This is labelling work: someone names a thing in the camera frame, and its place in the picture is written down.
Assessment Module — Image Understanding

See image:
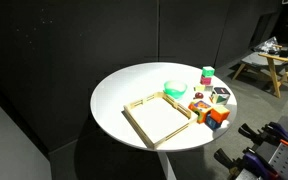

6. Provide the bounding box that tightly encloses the clamp with orange tip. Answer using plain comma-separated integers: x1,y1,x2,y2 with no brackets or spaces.
238,122,288,146

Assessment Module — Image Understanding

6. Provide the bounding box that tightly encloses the wooden chair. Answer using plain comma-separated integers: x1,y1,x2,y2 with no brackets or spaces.
232,52,288,98

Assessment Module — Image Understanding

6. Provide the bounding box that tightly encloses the wooden tray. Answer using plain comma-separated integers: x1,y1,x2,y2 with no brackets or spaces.
124,92,198,150

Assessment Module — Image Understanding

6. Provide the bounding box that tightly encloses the green cube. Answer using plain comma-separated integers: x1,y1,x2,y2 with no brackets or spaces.
202,66,215,77

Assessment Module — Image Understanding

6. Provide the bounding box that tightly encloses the patterned picture cube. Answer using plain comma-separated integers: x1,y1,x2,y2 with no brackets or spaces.
211,87,231,105

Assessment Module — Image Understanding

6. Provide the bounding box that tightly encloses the pink cube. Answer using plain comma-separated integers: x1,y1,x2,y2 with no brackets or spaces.
200,76,212,85

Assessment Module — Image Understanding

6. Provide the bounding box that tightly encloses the blue block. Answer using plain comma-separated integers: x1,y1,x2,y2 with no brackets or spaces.
205,115,221,130

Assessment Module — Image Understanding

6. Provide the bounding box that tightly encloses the purple handled clamp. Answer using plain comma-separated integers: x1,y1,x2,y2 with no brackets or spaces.
214,148,281,180

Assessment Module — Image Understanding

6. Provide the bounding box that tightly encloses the white round table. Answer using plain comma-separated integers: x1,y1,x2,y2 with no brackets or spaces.
90,62,237,180

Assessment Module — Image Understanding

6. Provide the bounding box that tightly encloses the green bowl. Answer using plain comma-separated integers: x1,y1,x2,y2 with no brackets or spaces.
164,80,187,99

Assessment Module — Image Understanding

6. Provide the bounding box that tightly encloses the yellow-green flat block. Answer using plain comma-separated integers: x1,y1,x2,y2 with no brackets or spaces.
194,85,213,92

